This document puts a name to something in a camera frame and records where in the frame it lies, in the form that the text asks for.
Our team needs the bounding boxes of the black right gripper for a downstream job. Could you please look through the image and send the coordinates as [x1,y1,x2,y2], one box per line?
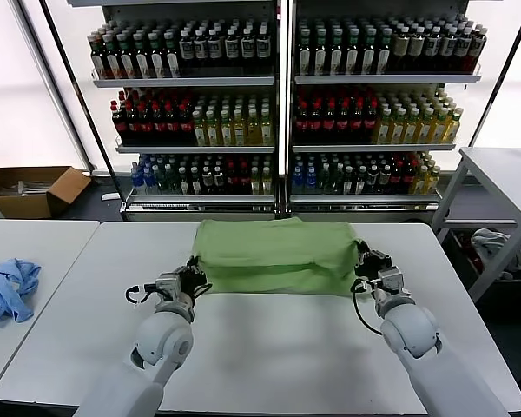
[354,244,393,280]

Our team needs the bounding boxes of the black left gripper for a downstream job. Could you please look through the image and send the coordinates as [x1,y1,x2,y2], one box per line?
[178,255,207,301]

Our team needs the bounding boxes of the green printed t-shirt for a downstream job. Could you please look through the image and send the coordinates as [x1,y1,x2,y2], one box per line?
[190,218,366,301]

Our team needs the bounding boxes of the black storage crate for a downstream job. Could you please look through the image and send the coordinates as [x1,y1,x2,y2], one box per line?
[446,229,521,286]

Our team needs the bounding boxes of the grey crumpled cloth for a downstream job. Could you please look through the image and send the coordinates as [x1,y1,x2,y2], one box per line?
[469,228,511,273]

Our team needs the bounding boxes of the open cardboard box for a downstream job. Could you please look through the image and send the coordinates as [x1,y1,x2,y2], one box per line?
[0,142,92,221]

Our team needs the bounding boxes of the grey side table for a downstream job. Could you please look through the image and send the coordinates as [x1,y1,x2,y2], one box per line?
[429,146,521,305]

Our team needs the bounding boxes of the grey metal shelf rack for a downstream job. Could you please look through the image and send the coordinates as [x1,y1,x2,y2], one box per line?
[288,0,505,223]
[68,0,287,223]

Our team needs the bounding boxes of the clear plastic packaging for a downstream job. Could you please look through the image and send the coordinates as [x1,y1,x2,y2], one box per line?
[0,182,56,199]

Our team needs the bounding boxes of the light blue crumpled garment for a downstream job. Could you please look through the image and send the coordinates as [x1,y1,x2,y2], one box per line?
[0,258,43,328]

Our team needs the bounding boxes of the green cap tea bottle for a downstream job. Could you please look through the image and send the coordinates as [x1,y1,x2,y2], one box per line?
[150,34,166,80]
[313,28,329,77]
[105,34,122,80]
[119,34,137,80]
[90,34,109,80]
[165,34,181,80]
[298,28,313,77]
[375,28,392,77]
[344,28,360,77]
[328,28,345,77]
[359,28,377,77]
[135,34,151,80]

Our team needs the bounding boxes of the white cap dark tea bottle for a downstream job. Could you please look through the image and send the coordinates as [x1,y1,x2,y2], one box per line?
[224,28,241,76]
[407,25,425,74]
[208,28,225,76]
[423,25,440,74]
[470,25,488,74]
[256,28,273,76]
[391,25,409,74]
[194,28,210,76]
[454,25,472,74]
[241,28,257,76]
[180,28,195,76]
[439,25,457,74]

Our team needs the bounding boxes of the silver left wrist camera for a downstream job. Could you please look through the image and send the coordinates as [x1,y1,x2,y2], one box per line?
[155,272,183,301]

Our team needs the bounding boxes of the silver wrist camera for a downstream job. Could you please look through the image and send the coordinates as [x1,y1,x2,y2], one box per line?
[376,267,404,293]
[155,272,183,301]

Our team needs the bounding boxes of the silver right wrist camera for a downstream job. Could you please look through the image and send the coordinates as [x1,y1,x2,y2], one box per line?
[376,267,404,293]

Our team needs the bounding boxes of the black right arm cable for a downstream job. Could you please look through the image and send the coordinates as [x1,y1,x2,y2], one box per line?
[350,280,386,336]

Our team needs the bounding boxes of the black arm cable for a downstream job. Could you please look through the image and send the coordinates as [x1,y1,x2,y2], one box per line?
[350,280,386,336]
[125,282,160,306]

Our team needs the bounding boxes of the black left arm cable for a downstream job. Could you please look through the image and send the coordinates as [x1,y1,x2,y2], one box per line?
[125,282,160,306]

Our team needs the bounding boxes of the black slanted frame pole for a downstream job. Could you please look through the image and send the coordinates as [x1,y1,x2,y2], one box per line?
[38,0,127,209]
[466,0,521,151]

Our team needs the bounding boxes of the grey slanted frame pole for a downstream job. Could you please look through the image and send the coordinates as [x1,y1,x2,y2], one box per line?
[13,0,97,175]

